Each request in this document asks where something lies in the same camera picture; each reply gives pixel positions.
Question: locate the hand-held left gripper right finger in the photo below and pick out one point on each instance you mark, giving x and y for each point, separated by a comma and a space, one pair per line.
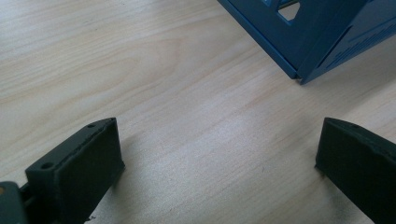
358, 168

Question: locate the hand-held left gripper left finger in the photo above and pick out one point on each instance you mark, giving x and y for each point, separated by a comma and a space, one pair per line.
81, 165

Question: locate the blue plastic mesh file rack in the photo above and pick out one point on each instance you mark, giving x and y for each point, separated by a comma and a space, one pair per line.
264, 28

